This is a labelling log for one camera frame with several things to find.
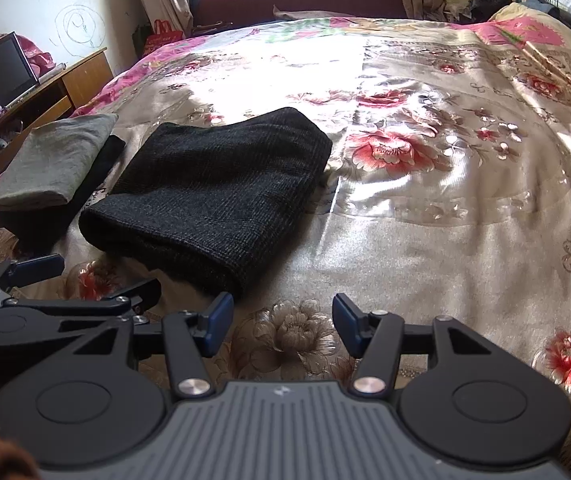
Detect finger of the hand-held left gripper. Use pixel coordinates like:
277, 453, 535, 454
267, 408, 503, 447
2, 279, 162, 335
0, 253, 65, 291

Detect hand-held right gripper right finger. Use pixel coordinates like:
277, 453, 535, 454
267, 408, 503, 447
332, 294, 502, 397

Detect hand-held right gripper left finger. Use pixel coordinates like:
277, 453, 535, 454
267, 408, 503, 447
65, 292, 235, 402

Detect black knit pants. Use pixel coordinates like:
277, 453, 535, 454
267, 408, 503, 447
78, 106, 333, 298

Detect folded black garment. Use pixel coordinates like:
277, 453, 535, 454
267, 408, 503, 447
0, 136, 127, 256

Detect folded grey garment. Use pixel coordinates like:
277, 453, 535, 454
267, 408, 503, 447
0, 113, 119, 212

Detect floral satin bedspread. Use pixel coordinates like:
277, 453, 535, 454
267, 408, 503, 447
0, 15, 571, 476

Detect wooden desk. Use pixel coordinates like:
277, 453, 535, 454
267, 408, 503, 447
0, 46, 116, 222

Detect pink cloth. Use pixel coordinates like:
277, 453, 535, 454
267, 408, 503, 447
14, 35, 57, 81

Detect red gift bag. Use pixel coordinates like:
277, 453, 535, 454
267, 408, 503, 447
144, 19, 187, 55

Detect beige cloth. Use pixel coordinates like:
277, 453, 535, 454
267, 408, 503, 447
272, 4, 319, 22

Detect pile of clothes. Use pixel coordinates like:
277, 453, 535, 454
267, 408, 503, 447
441, 0, 515, 25

